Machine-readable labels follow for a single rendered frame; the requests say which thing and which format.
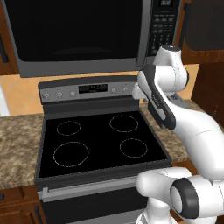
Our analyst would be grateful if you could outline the grey oven door handle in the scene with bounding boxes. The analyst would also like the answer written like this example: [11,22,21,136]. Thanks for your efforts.
[40,176,141,203]

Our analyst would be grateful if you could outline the grey and black cooker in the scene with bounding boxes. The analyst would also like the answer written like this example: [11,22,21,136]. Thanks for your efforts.
[33,74,173,224]

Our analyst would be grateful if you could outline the black door handle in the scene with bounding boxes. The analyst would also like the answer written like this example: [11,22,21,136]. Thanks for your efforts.
[33,204,44,224]

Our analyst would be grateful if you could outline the black oven door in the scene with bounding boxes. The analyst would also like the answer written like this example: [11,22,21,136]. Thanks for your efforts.
[39,186,152,224]

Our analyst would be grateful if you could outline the white appliance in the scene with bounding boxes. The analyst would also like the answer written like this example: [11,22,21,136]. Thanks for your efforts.
[0,83,11,117]

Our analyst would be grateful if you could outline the grey microwave oven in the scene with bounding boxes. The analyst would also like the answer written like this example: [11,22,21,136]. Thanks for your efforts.
[0,0,184,79]

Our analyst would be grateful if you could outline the brown wooden drawer front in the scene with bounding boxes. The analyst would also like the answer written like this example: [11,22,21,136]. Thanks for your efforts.
[0,185,40,207]

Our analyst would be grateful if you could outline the brown wooden wall cupboard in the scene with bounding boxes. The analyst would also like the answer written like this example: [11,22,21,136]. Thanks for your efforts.
[0,5,20,76]

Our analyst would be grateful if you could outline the dark-fronted wall cupboard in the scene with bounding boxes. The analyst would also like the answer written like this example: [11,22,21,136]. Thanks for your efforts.
[174,0,224,66]

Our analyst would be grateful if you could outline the brown wooden cupboard door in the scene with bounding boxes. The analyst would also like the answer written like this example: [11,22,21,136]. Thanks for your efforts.
[0,202,47,224]

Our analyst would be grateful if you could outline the grey box-shaped appliance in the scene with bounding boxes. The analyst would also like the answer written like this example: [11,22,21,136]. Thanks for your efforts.
[166,92,191,109]

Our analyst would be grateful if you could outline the black long cupboard handle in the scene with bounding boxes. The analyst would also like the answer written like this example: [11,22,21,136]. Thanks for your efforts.
[178,2,191,49]

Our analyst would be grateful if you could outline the brown wooden tall cupboard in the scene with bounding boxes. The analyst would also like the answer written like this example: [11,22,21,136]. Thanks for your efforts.
[191,61,224,126]

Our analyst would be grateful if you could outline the black glass hob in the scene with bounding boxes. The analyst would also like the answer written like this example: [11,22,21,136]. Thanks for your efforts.
[38,109,172,179]

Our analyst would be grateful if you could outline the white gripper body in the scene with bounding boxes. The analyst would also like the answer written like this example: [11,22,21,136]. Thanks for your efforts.
[131,82,146,101]

